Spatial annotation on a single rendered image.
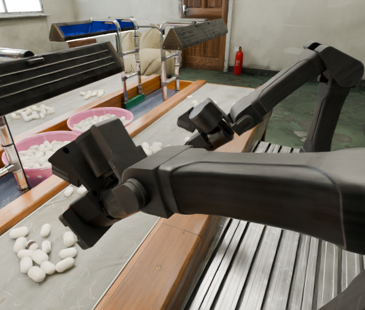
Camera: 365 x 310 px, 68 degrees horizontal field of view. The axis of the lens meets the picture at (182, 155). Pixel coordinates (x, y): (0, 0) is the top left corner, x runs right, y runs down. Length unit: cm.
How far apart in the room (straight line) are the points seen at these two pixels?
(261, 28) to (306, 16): 70
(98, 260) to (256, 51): 492
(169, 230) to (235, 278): 18
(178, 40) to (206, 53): 449
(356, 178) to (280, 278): 52
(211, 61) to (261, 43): 96
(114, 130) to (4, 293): 40
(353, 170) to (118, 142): 25
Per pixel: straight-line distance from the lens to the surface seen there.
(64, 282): 60
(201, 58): 557
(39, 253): 64
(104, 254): 62
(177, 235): 60
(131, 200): 29
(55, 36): 139
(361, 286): 27
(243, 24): 530
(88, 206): 40
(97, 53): 69
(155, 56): 391
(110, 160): 33
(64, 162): 40
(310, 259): 74
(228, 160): 24
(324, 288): 71
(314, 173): 20
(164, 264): 55
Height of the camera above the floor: 120
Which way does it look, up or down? 30 degrees down
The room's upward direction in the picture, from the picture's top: straight up
